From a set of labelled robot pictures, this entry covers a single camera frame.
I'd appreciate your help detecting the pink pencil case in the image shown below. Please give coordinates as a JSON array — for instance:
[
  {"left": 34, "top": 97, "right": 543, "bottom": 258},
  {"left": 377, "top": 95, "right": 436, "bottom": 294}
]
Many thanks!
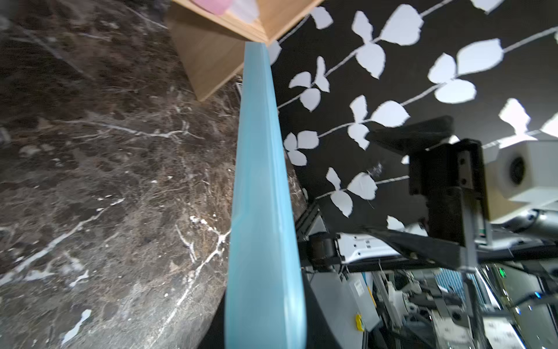
[{"left": 192, "top": 0, "right": 234, "bottom": 16}]

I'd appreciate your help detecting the clear pencil case right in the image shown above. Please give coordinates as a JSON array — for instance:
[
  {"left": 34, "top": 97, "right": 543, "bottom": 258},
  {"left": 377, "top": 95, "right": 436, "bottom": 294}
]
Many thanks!
[{"left": 228, "top": 0, "right": 260, "bottom": 24}]

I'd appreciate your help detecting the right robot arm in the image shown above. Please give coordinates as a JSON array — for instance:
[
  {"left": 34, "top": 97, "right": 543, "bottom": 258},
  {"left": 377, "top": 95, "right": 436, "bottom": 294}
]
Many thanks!
[{"left": 299, "top": 116, "right": 557, "bottom": 273}]

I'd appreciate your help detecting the teal pencil case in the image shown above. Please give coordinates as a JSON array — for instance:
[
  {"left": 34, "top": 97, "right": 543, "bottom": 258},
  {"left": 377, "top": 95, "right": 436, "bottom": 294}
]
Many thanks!
[{"left": 225, "top": 42, "right": 307, "bottom": 348}]

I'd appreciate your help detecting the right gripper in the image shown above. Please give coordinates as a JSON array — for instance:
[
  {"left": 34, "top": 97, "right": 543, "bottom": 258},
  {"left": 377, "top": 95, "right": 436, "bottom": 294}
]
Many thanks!
[{"left": 365, "top": 116, "right": 488, "bottom": 270}]

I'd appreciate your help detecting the wooden two-tier shelf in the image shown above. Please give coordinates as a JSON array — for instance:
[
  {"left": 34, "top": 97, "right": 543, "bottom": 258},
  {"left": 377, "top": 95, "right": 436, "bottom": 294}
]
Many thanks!
[{"left": 166, "top": 1, "right": 321, "bottom": 101}]

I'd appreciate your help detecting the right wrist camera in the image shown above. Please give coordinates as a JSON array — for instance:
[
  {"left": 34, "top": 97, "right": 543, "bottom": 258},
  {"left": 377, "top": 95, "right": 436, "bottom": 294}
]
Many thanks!
[{"left": 485, "top": 140, "right": 557, "bottom": 224}]

